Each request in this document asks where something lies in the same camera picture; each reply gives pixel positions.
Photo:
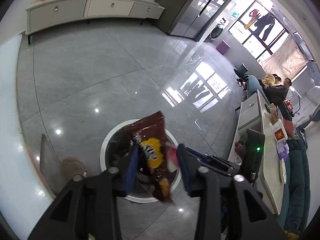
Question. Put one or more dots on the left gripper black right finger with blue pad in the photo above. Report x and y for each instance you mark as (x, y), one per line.
(226, 202)

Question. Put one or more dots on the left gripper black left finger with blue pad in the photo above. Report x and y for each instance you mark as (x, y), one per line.
(87, 207)

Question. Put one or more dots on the brown yellow candy bag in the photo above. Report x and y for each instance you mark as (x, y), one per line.
(153, 152)

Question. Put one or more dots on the white round trash bin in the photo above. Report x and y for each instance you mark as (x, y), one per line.
(122, 150)

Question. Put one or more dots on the red white paper box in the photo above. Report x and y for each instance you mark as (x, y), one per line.
(279, 132)

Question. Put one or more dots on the teal sofa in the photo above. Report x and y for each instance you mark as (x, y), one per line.
(296, 198)

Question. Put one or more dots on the seated people group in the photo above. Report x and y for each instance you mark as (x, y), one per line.
(275, 94)

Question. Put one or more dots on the purple square stool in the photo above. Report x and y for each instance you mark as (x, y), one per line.
(223, 47)

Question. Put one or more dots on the white washing machine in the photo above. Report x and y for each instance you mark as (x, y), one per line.
(217, 31)

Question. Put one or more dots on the hanging dark clothes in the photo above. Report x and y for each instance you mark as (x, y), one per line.
(266, 20)

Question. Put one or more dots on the grey double-door refrigerator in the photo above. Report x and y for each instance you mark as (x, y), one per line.
(186, 18)

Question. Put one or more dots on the white low TV cabinet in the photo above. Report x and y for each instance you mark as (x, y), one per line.
(45, 14)

